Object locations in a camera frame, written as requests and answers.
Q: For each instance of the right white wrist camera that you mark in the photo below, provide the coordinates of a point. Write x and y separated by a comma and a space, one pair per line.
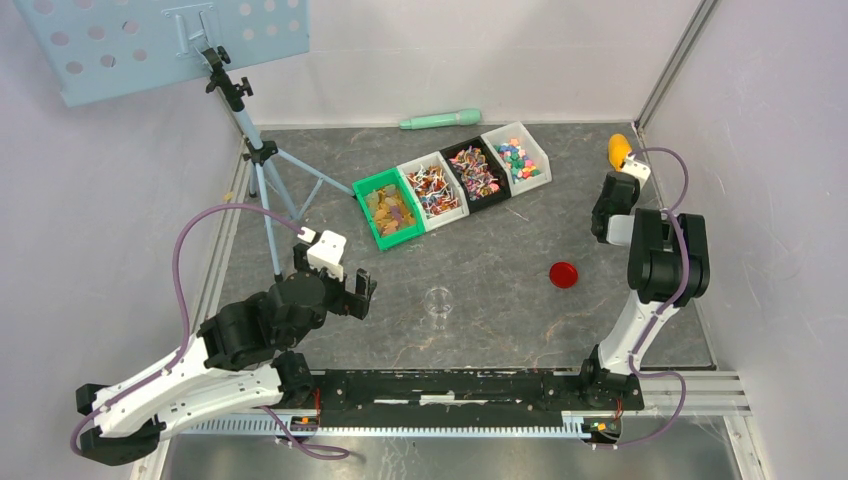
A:
637, 169

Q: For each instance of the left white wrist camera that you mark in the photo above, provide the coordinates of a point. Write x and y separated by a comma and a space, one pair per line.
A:
324, 251

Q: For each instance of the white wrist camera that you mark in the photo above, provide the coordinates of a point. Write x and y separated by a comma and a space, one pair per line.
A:
324, 251
637, 169

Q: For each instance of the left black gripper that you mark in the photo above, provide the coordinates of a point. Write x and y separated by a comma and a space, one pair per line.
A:
350, 302

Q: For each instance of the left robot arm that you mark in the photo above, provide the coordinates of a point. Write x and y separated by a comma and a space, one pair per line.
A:
242, 357

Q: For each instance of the mint green cylindrical handle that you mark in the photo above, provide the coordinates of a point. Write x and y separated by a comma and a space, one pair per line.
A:
465, 117

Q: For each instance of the white candy bin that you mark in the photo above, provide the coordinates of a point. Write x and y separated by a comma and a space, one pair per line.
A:
526, 164

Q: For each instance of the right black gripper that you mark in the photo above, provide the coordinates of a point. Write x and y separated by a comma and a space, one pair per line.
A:
635, 195

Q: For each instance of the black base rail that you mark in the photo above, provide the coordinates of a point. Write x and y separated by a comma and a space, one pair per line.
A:
460, 398

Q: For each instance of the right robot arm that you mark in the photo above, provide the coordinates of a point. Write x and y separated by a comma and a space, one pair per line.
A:
668, 266

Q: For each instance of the white lollipop bin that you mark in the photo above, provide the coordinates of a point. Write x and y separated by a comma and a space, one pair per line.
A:
437, 195

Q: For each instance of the light blue music stand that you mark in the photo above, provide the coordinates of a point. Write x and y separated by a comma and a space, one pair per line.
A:
101, 50

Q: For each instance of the green candy bin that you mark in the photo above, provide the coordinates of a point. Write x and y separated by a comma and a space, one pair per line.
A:
389, 207

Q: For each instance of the yellow plastic scoop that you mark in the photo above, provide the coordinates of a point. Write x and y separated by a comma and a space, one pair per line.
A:
620, 154

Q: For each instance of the clear plastic jar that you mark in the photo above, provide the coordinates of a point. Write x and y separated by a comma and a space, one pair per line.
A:
438, 303

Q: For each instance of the black lollipop bin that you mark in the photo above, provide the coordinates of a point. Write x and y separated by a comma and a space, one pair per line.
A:
481, 177

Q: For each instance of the red jar lid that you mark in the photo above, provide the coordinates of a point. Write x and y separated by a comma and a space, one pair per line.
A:
563, 275

